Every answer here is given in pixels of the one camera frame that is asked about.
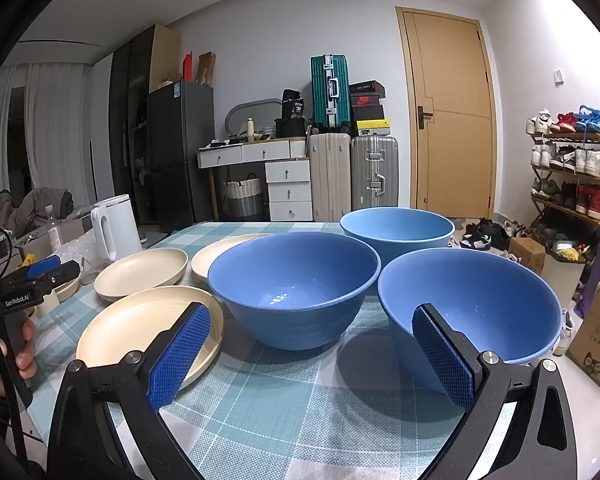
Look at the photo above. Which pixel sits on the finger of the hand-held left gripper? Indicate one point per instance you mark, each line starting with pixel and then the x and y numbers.
pixel 44 265
pixel 62 272

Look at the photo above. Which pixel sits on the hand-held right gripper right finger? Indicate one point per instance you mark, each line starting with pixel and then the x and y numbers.
pixel 442 360

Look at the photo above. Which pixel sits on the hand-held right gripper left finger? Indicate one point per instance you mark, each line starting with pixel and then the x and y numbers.
pixel 180 355

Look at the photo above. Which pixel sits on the cream round plate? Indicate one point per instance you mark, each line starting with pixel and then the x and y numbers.
pixel 140 272
pixel 215 260
pixel 130 330

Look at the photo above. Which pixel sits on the blue ceramic bowl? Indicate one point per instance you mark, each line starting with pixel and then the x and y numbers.
pixel 480 300
pixel 295 285
pixel 397 230

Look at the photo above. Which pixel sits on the person's left hand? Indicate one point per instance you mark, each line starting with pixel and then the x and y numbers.
pixel 27 355

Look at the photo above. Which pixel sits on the yellow snack packet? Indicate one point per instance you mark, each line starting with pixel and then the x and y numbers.
pixel 28 260

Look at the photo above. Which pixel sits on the clear plastic bottle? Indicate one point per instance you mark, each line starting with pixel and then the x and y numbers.
pixel 54 232

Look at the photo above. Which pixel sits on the grey jacket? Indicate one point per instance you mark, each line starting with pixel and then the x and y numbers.
pixel 40 205

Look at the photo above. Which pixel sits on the white electric kettle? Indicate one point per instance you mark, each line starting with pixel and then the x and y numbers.
pixel 115 230

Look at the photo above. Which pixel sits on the pile of floor shoes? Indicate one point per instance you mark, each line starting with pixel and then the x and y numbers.
pixel 485 235

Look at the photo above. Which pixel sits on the small cardboard box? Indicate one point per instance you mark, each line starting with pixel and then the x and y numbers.
pixel 526 255

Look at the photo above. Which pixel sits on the white curtain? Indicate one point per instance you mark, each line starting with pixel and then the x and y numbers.
pixel 50 125

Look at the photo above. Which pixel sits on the white trash bin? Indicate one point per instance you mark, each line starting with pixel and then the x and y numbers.
pixel 562 280

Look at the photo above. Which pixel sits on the green printed cardboard box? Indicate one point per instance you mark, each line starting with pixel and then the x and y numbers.
pixel 597 340

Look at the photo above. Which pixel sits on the dark wardrobe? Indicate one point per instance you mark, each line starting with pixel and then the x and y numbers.
pixel 130 125

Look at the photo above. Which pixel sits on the dark grey fridge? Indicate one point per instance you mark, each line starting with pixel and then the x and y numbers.
pixel 180 155

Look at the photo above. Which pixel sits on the woven laundry basket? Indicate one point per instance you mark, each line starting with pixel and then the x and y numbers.
pixel 242 195

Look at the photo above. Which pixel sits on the silver suitcase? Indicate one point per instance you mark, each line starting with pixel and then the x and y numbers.
pixel 375 170

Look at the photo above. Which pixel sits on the white drawer dresser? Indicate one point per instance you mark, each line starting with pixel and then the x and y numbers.
pixel 285 180

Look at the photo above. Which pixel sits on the beige suitcase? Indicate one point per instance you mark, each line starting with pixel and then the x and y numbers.
pixel 330 175

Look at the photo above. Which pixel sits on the cream bottle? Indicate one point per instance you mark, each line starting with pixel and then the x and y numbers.
pixel 251 131

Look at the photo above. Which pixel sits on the yellow and black box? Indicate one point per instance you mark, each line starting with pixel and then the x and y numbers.
pixel 372 126

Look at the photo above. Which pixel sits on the oval mirror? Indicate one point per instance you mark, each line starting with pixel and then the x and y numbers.
pixel 250 110

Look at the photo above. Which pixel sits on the brown cardboard box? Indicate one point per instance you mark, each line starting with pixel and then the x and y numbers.
pixel 207 69

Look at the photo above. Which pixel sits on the wooden door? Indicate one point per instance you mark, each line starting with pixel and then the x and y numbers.
pixel 450 110

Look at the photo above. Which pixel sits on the black storage box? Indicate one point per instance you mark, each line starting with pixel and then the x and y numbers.
pixel 290 127

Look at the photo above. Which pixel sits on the wooden shoe rack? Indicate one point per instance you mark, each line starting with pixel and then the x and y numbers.
pixel 570 137

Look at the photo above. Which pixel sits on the red shoe box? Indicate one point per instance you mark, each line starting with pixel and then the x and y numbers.
pixel 366 100

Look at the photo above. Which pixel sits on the black printed bag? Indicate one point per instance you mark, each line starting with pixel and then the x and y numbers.
pixel 293 104

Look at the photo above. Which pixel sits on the shoe rack with shoes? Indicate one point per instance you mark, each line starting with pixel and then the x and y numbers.
pixel 592 120

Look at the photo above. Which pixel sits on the teal suitcase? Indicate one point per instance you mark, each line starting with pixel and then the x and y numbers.
pixel 327 90

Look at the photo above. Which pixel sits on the white light switch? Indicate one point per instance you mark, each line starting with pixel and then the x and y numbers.
pixel 559 77

